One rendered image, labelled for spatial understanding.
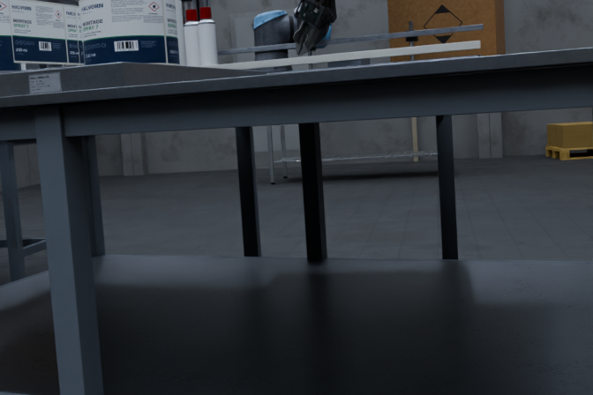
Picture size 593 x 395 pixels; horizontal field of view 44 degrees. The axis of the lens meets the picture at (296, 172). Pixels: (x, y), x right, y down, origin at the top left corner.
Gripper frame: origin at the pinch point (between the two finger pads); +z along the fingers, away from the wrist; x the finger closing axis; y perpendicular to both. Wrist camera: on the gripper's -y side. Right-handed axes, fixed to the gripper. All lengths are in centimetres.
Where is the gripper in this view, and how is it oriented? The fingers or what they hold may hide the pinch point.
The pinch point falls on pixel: (301, 51)
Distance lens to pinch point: 208.8
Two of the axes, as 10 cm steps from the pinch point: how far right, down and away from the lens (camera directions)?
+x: 8.4, 4.7, -2.8
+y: -3.6, 1.0, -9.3
